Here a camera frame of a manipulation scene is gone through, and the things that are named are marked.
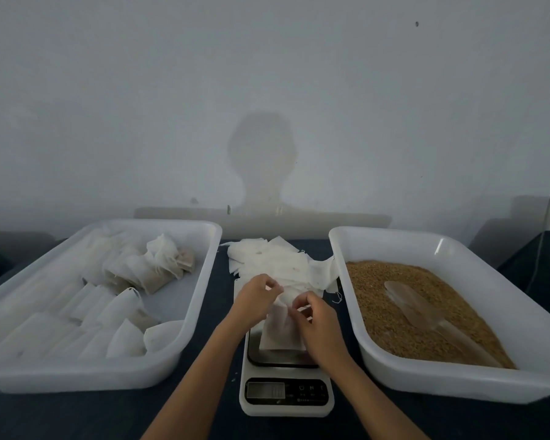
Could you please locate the pile of empty filter bags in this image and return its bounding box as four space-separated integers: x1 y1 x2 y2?
220 236 343 304

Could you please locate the person's left hand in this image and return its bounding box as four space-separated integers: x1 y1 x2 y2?
229 274 285 331

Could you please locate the digital kitchen scale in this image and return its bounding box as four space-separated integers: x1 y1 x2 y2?
239 323 336 418

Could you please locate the person's left forearm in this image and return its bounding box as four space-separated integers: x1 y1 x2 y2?
141 315 249 440

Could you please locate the brown grain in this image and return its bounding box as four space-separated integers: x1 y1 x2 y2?
346 260 517 370

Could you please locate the white filter bag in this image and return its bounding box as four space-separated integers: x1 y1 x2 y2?
258 295 310 352

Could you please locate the person's right forearm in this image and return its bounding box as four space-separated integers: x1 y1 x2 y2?
326 350 431 440

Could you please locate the clear plastic scoop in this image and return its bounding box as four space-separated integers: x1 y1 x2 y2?
384 280 504 368

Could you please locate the white plastic tray with bags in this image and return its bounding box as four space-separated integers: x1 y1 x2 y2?
0 219 223 394

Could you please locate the person's right hand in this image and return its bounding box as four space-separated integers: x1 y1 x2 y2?
287 291 344 367

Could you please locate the pile of filled filter bags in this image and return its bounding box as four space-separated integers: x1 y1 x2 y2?
0 233 198 360

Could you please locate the grey cable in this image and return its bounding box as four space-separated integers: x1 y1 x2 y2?
527 162 550 294

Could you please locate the white plastic tray with grain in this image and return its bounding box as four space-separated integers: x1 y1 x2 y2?
328 225 550 405

